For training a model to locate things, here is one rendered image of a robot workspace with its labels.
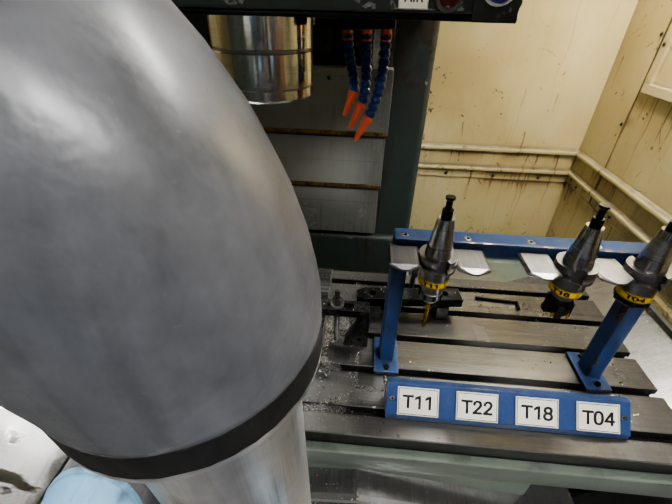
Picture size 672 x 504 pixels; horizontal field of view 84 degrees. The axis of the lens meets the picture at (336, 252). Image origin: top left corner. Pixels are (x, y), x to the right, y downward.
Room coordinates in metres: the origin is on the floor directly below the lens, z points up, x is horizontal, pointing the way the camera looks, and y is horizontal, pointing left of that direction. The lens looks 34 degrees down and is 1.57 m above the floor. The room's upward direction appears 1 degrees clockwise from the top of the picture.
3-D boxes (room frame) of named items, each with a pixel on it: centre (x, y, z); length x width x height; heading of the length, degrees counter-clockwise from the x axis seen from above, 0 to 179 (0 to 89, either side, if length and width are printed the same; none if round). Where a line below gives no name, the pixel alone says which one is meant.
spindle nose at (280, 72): (0.68, 0.12, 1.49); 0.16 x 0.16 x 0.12
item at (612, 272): (0.48, -0.44, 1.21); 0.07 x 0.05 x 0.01; 176
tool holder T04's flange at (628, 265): (0.48, -0.50, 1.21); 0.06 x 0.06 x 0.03
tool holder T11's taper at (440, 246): (0.50, -0.17, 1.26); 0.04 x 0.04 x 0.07
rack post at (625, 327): (0.53, -0.56, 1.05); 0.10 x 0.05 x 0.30; 176
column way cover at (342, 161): (1.12, 0.09, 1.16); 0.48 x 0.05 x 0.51; 86
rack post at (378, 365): (0.56, -0.12, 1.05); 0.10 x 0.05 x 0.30; 176
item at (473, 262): (0.50, -0.22, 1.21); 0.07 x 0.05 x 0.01; 176
